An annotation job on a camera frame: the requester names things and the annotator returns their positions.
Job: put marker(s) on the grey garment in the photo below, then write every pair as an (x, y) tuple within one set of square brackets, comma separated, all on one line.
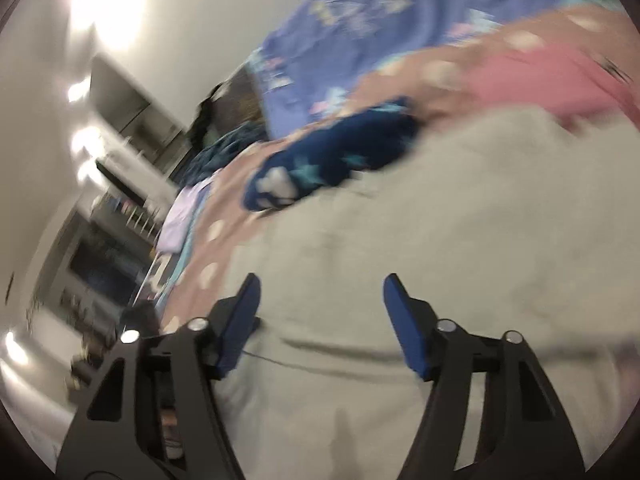
[(400, 210)]

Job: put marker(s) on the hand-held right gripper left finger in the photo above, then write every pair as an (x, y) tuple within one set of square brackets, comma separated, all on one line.
[(240, 320)]

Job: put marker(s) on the dark brown panel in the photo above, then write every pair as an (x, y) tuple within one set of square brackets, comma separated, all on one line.
[(245, 100)]

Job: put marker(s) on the dark teal knitted blanket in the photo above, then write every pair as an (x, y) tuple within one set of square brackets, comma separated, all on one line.
[(220, 155)]

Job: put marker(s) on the navy star print garment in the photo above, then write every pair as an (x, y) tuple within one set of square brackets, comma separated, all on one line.
[(340, 145)]

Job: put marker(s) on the pink dotted blanket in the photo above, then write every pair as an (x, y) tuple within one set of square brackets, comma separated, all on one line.
[(400, 75)]

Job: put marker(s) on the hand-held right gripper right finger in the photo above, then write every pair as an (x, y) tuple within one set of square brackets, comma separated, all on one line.
[(402, 320)]

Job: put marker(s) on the pink garment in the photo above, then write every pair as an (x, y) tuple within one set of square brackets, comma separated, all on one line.
[(540, 80)]

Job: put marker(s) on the black hanging garment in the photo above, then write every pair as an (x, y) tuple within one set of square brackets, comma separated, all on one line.
[(205, 115)]

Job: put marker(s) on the purple tree print duvet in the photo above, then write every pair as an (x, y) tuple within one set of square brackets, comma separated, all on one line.
[(360, 25)]

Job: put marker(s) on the arched wall mirror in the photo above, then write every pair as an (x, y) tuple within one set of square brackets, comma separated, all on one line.
[(130, 105)]

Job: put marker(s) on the lavender cloth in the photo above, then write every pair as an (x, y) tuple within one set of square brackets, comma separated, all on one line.
[(175, 220)]

